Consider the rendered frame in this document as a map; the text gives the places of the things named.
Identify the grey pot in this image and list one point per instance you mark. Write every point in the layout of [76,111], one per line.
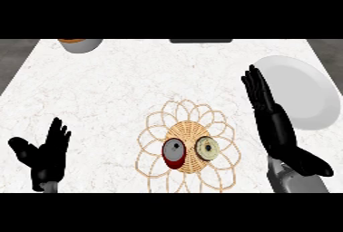
[80,45]

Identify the white plate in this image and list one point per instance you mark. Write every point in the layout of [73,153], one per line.
[308,90]

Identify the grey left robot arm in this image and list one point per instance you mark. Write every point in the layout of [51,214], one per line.
[49,187]

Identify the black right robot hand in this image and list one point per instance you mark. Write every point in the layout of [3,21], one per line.
[278,130]

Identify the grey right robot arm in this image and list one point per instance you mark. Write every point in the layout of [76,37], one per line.
[293,181]

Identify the dark grey flat object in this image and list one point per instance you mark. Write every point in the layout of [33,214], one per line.
[201,40]

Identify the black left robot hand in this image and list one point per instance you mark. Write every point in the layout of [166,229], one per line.
[46,157]

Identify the wicker flower placemat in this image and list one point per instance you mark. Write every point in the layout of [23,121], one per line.
[193,142]

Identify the red can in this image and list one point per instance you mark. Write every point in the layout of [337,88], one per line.
[173,152]

